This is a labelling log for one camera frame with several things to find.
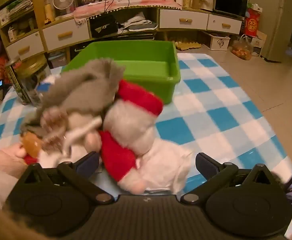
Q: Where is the pink plush toy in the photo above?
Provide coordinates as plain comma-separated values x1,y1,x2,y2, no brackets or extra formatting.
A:
0,144,26,205

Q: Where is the pink cloth runner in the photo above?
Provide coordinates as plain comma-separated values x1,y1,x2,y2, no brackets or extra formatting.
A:
73,0,181,25

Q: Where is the black microwave oven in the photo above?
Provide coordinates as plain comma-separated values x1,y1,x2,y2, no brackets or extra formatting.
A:
213,0,249,18

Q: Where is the green plastic bin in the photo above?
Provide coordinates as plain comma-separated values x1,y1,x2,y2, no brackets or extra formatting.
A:
61,40,181,105

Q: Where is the cardboard box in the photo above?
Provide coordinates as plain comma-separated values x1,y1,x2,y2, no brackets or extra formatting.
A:
251,31,267,55

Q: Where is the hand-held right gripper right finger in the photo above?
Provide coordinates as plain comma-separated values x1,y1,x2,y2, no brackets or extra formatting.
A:
181,152,284,204

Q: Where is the white cutout crate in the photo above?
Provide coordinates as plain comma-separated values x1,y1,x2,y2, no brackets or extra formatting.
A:
209,34,230,52

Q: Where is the egg tray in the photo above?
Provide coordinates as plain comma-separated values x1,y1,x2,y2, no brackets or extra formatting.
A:
174,40,201,50

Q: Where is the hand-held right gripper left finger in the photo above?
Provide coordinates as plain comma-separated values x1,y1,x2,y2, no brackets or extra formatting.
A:
18,152,114,204

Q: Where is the printed tin can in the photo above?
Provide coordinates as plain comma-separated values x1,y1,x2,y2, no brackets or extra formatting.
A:
6,59,28,105

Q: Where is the wooden wall cabinet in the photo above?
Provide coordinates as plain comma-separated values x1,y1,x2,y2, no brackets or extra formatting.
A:
0,0,244,63

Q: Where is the blue checkered blanket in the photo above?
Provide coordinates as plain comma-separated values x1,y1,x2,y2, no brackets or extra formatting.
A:
0,52,292,205

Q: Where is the silver refrigerator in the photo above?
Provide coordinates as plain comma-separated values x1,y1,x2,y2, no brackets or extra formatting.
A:
248,0,292,63

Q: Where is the pile of papers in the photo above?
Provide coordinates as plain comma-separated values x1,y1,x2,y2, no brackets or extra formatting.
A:
122,12,159,32

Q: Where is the white cabinet drawer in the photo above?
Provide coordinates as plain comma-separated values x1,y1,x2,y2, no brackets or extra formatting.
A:
6,32,45,60
159,9,209,30
42,20,90,52
207,14,242,35

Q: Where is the grey plush toy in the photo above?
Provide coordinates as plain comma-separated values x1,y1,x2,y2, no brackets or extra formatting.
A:
20,58,126,153

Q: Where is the glass jar with gold lid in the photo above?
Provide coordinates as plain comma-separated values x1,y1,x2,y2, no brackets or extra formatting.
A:
18,55,49,105

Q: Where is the white cloth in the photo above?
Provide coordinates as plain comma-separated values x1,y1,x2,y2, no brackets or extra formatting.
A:
136,140,194,193

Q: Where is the red gift box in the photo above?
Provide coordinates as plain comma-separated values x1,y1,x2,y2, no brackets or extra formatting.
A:
243,9,262,38

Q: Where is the santa plush toy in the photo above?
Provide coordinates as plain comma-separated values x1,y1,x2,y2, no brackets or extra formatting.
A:
98,79,164,194

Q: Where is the blue and white milk carton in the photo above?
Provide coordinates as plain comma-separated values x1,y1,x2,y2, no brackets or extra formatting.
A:
35,76,56,93

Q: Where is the brown-headed doll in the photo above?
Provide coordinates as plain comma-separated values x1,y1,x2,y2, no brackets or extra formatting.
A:
21,131,43,165

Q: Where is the plastic bag of oranges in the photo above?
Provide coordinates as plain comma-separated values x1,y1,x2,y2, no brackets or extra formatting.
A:
232,35,254,60

